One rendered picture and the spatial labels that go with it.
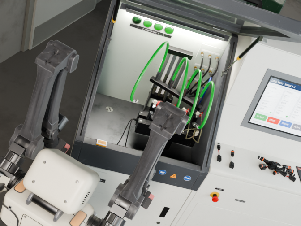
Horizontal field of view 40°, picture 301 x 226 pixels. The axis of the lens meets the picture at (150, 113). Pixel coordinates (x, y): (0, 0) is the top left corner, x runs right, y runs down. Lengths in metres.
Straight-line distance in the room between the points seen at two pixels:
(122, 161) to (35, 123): 0.73
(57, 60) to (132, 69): 1.06
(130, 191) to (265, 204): 1.14
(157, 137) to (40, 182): 0.41
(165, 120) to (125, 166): 0.88
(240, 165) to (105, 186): 0.73
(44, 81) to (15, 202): 0.41
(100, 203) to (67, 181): 1.06
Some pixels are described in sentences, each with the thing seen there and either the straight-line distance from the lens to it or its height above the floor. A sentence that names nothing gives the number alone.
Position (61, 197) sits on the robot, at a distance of 1.38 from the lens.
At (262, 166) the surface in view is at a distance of 2.30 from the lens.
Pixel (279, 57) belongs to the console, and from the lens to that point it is 2.17.
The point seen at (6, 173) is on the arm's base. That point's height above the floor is 1.21.
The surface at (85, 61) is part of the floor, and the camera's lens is 4.15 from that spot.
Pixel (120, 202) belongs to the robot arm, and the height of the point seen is 1.26.
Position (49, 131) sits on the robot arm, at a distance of 1.65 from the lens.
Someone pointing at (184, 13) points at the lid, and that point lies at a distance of 2.04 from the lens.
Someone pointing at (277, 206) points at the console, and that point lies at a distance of 2.45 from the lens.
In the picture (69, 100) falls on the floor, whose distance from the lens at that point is 3.67.
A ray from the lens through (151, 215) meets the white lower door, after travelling 2.46.
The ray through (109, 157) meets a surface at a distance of 2.10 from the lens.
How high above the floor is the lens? 2.44
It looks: 40 degrees down
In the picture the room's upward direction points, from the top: 23 degrees clockwise
